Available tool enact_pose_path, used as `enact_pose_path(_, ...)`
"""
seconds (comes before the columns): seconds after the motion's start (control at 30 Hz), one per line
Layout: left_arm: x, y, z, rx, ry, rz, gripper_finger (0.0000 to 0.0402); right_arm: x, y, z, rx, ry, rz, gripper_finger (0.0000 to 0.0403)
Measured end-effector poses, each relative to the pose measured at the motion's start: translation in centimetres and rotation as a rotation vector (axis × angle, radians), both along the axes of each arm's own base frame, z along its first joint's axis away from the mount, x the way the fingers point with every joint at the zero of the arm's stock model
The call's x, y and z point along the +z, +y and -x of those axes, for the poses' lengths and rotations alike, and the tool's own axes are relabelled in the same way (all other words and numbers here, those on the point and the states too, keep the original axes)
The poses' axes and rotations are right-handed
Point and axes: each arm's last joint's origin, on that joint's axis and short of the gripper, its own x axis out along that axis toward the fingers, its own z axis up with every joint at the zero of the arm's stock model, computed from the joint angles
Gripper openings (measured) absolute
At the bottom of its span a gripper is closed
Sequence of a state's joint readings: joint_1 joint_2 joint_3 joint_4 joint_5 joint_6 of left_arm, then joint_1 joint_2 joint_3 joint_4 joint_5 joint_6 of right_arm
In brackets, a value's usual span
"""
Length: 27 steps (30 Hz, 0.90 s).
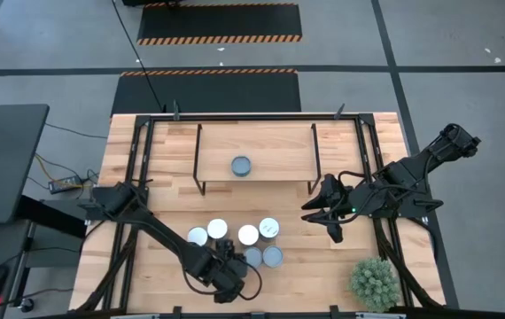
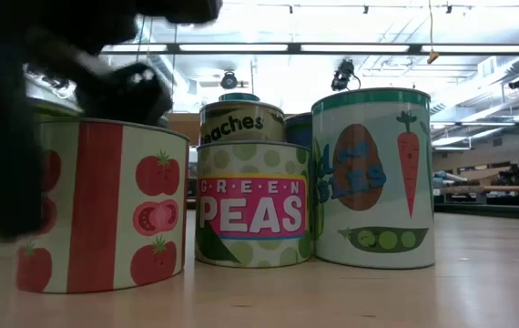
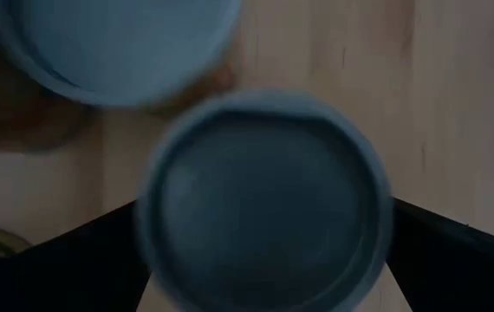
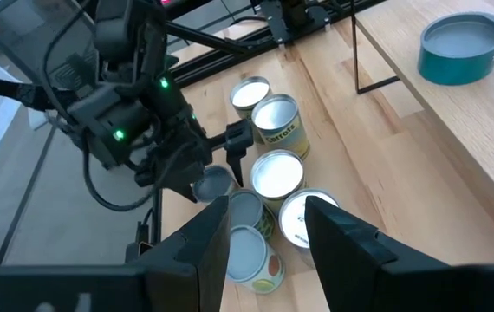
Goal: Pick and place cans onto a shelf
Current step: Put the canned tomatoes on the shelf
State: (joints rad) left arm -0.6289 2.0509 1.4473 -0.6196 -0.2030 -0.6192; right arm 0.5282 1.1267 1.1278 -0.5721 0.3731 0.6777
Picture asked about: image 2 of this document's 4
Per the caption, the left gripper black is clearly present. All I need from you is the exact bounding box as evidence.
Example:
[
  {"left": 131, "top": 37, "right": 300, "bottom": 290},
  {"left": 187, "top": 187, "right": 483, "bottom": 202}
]
[{"left": 0, "top": 0, "right": 223, "bottom": 241}]

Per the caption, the red tomato can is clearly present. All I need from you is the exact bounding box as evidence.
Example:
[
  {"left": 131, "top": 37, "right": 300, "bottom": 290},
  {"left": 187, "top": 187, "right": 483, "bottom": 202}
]
[{"left": 15, "top": 117, "right": 191, "bottom": 295}]

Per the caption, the teal rimmed can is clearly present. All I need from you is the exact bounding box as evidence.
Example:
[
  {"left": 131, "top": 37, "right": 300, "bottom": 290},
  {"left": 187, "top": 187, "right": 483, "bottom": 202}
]
[{"left": 218, "top": 92, "right": 261, "bottom": 104}]

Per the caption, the Peaches label can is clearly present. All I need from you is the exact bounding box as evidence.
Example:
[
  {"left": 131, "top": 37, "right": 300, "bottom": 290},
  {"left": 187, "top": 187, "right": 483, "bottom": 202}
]
[{"left": 198, "top": 99, "right": 286, "bottom": 146}]

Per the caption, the Green Peas label can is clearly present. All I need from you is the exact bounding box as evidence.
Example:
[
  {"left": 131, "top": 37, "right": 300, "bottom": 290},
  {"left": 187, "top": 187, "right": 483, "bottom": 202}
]
[{"left": 194, "top": 139, "right": 313, "bottom": 269}]

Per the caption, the blue sweet peas can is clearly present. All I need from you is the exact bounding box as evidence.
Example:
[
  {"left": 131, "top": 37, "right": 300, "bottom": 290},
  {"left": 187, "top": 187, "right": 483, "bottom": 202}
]
[{"left": 283, "top": 111, "right": 315, "bottom": 150}]

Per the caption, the mixed vegetables can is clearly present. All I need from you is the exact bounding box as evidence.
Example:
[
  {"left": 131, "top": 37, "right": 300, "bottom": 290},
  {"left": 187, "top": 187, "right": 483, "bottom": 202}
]
[{"left": 310, "top": 87, "right": 437, "bottom": 270}]

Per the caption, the wooden shelf with black legs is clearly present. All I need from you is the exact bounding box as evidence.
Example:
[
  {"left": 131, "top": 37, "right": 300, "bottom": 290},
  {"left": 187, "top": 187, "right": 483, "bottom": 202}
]
[{"left": 163, "top": 111, "right": 204, "bottom": 210}]

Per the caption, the yellow hanging tag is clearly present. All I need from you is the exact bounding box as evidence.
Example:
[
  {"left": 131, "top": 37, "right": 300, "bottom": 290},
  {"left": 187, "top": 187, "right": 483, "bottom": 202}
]
[{"left": 426, "top": 0, "right": 441, "bottom": 65}]

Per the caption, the background workbench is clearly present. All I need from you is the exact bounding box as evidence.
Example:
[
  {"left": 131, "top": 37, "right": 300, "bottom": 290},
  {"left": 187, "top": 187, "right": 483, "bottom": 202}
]
[{"left": 436, "top": 161, "right": 519, "bottom": 220}]

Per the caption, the round black ceiling camera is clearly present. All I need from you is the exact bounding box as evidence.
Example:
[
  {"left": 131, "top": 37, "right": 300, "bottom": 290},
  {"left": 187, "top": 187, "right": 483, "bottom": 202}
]
[{"left": 219, "top": 70, "right": 239, "bottom": 91}]

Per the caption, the black overhead frame beam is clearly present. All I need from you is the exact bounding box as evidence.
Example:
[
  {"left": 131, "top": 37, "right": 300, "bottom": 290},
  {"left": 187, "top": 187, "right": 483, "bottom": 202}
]
[{"left": 99, "top": 41, "right": 519, "bottom": 56}]

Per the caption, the black camera with cable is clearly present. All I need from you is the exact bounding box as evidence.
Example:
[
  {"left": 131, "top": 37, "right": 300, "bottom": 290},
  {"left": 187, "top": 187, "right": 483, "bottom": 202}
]
[{"left": 331, "top": 57, "right": 361, "bottom": 92}]

